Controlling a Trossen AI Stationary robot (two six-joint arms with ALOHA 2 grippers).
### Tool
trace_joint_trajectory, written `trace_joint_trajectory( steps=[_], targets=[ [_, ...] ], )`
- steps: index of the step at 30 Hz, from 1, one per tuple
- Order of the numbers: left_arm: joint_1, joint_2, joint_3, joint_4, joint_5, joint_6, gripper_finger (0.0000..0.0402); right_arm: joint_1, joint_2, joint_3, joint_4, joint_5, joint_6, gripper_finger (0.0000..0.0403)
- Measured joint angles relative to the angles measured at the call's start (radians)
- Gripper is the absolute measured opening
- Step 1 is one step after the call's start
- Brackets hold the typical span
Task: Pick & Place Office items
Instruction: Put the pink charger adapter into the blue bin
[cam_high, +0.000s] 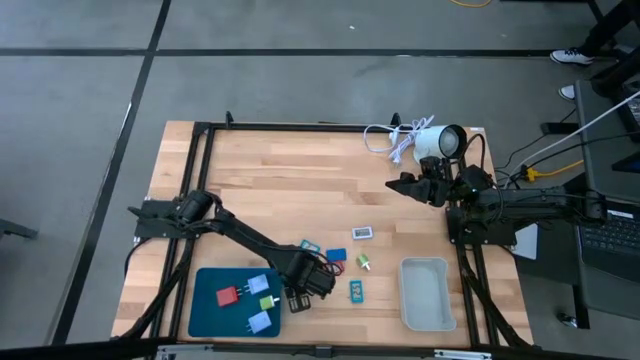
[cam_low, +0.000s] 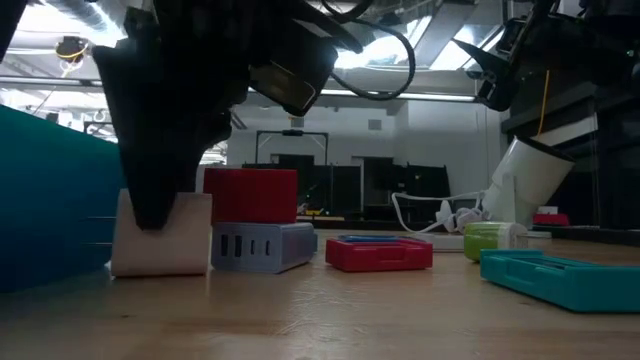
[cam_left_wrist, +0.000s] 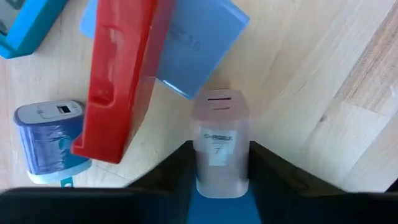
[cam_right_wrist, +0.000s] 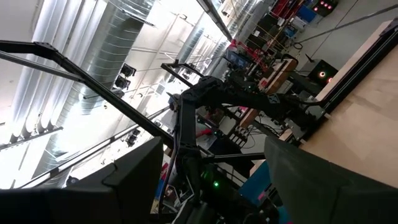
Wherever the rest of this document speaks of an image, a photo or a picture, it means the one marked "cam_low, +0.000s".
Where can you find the blue card case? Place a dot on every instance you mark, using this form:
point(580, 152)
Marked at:
point(367, 238)

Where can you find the red card case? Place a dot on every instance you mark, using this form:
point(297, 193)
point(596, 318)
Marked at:
point(378, 256)

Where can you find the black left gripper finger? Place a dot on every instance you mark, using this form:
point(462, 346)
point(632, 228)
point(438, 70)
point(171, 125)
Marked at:
point(150, 140)
point(217, 127)

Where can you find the long ceiling light bar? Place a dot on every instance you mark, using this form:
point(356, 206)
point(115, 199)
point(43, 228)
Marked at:
point(430, 96)

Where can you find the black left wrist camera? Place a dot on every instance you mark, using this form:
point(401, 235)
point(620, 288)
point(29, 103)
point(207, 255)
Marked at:
point(295, 75)

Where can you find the white background box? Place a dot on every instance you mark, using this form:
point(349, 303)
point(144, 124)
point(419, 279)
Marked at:
point(548, 210)

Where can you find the black background cabinets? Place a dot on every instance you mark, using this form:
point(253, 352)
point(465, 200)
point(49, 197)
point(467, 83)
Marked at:
point(390, 185)

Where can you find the green and white plug charger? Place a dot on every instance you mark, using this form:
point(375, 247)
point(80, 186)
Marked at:
point(487, 242)

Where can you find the teal card case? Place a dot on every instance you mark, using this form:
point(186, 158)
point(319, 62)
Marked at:
point(560, 280)

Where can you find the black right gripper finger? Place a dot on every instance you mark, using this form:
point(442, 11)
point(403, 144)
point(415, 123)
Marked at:
point(487, 60)

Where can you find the teal tray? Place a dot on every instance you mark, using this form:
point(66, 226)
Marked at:
point(50, 225)

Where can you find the red background box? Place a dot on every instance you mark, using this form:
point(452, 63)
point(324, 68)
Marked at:
point(550, 219)

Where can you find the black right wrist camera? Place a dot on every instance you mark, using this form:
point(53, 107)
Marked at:
point(512, 35)

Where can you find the pink plug charger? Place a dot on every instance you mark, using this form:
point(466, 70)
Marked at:
point(190, 240)

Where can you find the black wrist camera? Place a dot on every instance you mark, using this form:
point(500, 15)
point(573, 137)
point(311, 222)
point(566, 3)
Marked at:
point(512, 35)
point(295, 75)

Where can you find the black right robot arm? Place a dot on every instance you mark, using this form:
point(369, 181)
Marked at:
point(575, 50)

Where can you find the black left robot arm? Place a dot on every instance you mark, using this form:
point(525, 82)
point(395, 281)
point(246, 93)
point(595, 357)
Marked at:
point(7, 15)

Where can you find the white card case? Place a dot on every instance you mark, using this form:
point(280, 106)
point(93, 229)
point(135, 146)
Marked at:
point(440, 242)

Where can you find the red plug charger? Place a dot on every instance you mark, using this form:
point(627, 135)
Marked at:
point(250, 195)

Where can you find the black gantry frame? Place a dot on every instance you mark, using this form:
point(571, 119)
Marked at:
point(292, 133)

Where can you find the lavender grey USB charger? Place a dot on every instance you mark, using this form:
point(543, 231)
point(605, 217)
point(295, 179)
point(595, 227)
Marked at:
point(260, 247)

